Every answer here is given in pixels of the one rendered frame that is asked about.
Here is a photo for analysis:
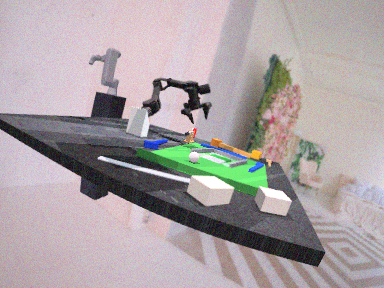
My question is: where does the yellow rectangular block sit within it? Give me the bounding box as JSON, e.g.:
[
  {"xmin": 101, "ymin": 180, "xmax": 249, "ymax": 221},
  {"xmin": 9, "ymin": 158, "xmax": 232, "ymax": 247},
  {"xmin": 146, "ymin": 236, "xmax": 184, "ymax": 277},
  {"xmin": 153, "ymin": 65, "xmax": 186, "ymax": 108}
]
[{"xmin": 251, "ymin": 151, "xmax": 262, "ymax": 159}]

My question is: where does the white flat bar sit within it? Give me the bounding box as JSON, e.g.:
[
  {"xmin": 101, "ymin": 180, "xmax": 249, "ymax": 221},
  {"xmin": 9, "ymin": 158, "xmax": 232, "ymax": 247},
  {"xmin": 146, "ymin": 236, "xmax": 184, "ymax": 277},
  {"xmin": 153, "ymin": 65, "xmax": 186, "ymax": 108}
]
[{"xmin": 97, "ymin": 156, "xmax": 190, "ymax": 183}]

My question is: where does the bright green flat mat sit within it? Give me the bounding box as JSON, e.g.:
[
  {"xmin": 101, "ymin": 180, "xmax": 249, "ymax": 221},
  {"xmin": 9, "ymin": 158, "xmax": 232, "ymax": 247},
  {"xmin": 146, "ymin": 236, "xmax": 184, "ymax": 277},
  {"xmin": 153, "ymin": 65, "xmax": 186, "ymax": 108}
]
[{"xmin": 136, "ymin": 143, "xmax": 268, "ymax": 188}]

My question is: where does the white golf ball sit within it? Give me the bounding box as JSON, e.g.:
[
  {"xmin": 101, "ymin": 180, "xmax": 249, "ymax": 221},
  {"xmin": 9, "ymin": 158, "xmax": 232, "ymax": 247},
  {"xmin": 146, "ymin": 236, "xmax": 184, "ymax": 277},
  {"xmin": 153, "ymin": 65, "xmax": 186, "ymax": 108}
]
[{"xmin": 189, "ymin": 152, "xmax": 199, "ymax": 163}]

